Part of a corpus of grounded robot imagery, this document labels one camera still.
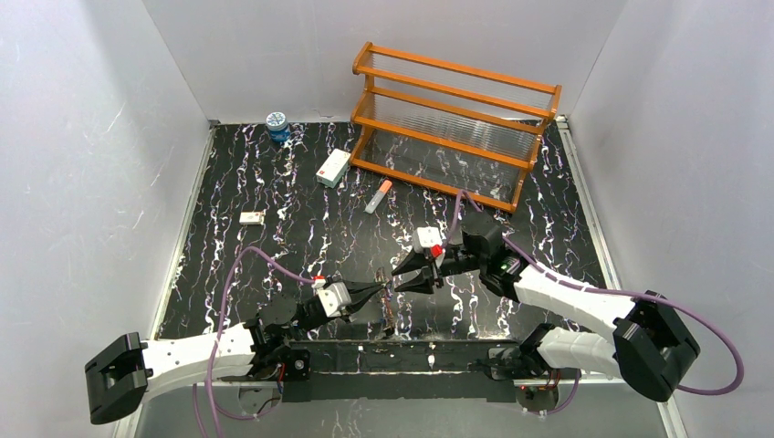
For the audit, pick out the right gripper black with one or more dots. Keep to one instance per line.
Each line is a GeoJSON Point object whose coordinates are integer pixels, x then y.
{"type": "Point", "coordinates": [435, 270]}

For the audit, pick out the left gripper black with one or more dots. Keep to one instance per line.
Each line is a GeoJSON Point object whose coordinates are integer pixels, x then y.
{"type": "Point", "coordinates": [311, 314]}

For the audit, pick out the metal key organizer ring red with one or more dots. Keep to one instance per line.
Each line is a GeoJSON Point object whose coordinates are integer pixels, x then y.
{"type": "Point", "coordinates": [389, 320]}

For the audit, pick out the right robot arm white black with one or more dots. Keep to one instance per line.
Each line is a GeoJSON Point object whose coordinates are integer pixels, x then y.
{"type": "Point", "coordinates": [639, 340]}

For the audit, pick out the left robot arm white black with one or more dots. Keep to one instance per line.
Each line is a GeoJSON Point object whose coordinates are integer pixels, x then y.
{"type": "Point", "coordinates": [132, 371]}

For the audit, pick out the orange capped tube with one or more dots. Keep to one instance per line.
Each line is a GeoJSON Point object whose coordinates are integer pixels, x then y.
{"type": "Point", "coordinates": [378, 197]}

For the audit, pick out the white red box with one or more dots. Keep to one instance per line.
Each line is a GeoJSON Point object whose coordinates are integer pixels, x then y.
{"type": "Point", "coordinates": [332, 170]}

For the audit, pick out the small white card box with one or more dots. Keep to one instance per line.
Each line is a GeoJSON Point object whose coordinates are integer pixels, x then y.
{"type": "Point", "coordinates": [252, 218]}

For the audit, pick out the orange wooden shelf rack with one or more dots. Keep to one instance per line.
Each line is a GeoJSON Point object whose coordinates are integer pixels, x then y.
{"type": "Point", "coordinates": [449, 127]}

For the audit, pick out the blue jar with lid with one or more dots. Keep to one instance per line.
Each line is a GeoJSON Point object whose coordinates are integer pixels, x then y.
{"type": "Point", "coordinates": [277, 126]}

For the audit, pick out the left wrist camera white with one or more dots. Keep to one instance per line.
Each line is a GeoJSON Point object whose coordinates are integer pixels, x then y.
{"type": "Point", "coordinates": [333, 295]}

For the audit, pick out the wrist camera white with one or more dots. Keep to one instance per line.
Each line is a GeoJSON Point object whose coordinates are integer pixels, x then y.
{"type": "Point", "coordinates": [428, 241]}
{"type": "Point", "coordinates": [333, 295]}

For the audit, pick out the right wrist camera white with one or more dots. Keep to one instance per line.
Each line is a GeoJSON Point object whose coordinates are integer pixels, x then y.
{"type": "Point", "coordinates": [428, 241]}

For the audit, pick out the aluminium rail frame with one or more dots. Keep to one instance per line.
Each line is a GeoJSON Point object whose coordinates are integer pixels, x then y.
{"type": "Point", "coordinates": [228, 271]}

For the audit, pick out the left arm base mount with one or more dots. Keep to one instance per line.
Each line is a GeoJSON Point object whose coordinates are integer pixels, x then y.
{"type": "Point", "coordinates": [284, 364]}

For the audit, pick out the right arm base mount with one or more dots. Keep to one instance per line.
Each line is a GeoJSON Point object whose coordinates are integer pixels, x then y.
{"type": "Point", "coordinates": [536, 384]}

